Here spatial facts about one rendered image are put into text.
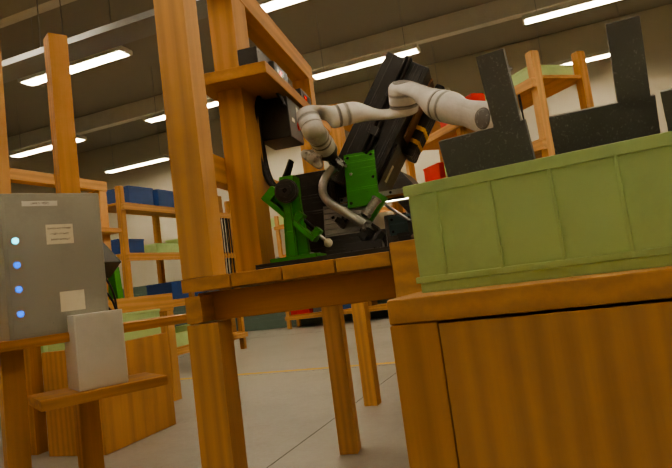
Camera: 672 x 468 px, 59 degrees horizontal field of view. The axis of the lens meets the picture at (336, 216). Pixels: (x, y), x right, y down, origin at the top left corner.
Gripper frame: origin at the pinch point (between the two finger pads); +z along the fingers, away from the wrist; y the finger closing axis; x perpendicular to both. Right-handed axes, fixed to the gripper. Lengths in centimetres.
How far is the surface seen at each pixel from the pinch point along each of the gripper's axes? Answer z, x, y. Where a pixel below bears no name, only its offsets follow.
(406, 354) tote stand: -101, 34, -80
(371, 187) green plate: 5.6, -2.4, -14.0
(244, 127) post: -23.4, 12.6, 22.4
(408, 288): -46, 22, -60
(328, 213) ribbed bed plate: 7.2, 14.3, -7.3
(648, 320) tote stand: -107, 12, -100
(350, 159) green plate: 5.6, -6.0, -0.5
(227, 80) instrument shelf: -35.4, 5.7, 30.8
